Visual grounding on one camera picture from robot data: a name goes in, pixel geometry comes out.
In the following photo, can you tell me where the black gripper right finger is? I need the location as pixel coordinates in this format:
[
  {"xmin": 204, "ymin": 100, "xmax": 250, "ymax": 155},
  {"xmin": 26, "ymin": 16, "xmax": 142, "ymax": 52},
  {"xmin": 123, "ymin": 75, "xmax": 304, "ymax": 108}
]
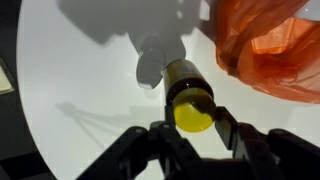
[{"xmin": 213, "ymin": 105, "xmax": 320, "ymax": 180}]

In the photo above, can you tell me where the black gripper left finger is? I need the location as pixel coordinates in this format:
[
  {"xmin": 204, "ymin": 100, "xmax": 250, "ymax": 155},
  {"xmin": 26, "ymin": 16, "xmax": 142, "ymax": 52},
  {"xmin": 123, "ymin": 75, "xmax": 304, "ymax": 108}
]
[{"xmin": 75, "ymin": 103, "xmax": 214, "ymax": 180}]

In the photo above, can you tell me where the brown bottle with yellow cap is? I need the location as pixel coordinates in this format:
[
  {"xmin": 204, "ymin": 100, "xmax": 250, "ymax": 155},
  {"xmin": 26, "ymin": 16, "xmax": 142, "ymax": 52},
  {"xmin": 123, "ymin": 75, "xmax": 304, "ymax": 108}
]
[{"xmin": 162, "ymin": 58, "xmax": 218, "ymax": 134}]

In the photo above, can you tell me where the orange plastic bag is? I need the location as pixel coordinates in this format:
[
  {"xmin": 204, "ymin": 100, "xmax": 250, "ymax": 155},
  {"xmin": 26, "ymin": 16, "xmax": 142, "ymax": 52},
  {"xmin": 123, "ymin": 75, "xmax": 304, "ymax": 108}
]
[{"xmin": 209, "ymin": 0, "xmax": 320, "ymax": 105}]

